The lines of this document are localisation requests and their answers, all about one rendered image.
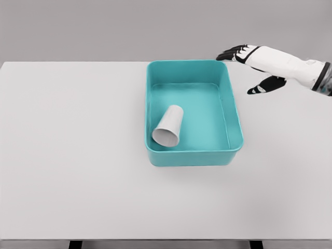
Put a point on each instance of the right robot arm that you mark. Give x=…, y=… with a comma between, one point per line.
x=308, y=72

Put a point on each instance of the teal rectangular basket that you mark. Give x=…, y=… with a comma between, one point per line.
x=193, y=114

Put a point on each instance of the white paper cup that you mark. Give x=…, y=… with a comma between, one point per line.
x=169, y=126

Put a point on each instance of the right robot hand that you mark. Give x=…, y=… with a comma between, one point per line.
x=269, y=60

